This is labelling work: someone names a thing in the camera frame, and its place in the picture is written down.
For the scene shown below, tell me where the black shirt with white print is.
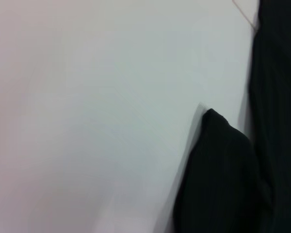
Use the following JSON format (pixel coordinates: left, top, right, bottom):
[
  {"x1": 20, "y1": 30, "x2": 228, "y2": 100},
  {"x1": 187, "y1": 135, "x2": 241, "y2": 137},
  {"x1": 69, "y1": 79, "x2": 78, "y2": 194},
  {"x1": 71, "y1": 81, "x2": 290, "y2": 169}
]
[{"x1": 173, "y1": 0, "x2": 291, "y2": 233}]

